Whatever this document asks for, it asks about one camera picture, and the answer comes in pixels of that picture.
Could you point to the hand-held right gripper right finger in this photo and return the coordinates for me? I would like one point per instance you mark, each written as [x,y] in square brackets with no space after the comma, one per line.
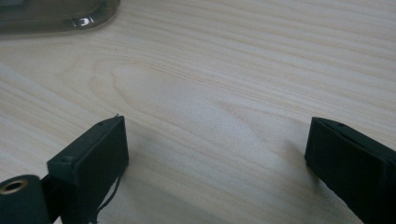
[351,165]

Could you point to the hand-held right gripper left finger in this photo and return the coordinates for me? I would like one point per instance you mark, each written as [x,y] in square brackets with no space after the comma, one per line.
[90,171]

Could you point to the transparent brown plastic box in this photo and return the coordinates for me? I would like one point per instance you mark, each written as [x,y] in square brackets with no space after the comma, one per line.
[46,18]

